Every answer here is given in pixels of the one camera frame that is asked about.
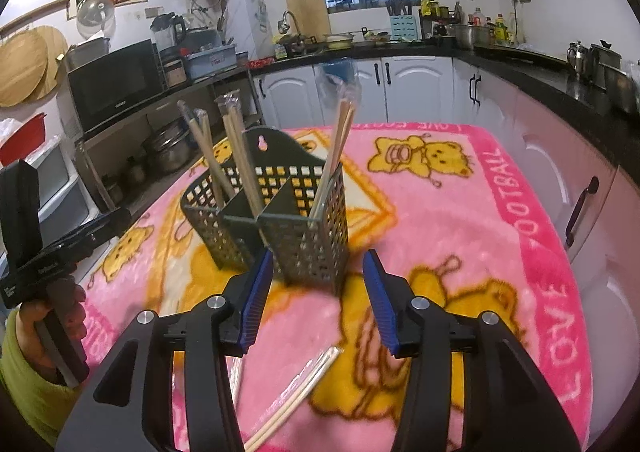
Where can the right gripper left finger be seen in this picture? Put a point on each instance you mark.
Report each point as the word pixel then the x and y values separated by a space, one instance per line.
pixel 128 403

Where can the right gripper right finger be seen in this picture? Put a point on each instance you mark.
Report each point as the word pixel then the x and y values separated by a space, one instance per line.
pixel 508 404

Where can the chopstick pair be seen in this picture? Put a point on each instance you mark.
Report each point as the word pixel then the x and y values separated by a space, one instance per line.
pixel 222 188
pixel 293 396
pixel 349 98
pixel 242 157

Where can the yellow green sleeve forearm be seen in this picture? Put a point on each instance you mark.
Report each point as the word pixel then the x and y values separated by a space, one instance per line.
pixel 39 407

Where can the person's left hand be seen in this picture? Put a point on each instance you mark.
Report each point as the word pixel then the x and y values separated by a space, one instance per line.
pixel 68 305

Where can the white plastic drawer unit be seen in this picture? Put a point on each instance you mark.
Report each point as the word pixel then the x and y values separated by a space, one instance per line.
pixel 65 203

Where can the red plastic basin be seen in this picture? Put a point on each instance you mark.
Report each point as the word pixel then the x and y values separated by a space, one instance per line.
pixel 24 141

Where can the dark green utensil holder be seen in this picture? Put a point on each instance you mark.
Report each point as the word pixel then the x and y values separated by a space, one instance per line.
pixel 310 251

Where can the metal storage shelf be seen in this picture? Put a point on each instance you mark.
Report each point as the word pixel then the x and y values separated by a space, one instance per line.
pixel 133 161

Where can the black microwave oven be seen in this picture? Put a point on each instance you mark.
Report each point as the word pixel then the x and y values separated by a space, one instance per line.
pixel 100 92

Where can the stacked steel pots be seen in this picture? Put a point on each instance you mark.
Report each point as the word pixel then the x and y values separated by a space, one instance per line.
pixel 169 148

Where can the round bamboo board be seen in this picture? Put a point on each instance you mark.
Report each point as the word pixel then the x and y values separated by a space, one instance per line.
pixel 29 65

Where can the pink cartoon bear blanket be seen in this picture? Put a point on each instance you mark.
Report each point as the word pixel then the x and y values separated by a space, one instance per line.
pixel 446 208

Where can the glass pot lid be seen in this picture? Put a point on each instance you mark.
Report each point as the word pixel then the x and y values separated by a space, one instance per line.
pixel 94 17

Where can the blue plastic dish box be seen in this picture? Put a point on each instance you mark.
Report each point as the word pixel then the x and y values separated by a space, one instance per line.
pixel 209 62

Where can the black blender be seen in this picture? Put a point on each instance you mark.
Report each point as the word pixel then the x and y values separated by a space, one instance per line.
pixel 169 31

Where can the blue hanging trash bin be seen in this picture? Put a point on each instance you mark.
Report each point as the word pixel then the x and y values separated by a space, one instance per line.
pixel 340 71

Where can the wooden cutting board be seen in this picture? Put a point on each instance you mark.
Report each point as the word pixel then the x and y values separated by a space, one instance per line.
pixel 311 18

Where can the steel kettle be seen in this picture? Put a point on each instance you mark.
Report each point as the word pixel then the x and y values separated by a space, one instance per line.
pixel 602 55

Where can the light blue knife block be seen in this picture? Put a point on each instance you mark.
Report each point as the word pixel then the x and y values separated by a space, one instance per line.
pixel 403 28

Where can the steel pot on counter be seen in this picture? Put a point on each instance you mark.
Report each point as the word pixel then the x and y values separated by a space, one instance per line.
pixel 468 36

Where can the yellow oil bottle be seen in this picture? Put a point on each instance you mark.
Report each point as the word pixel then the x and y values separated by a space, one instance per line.
pixel 500 34

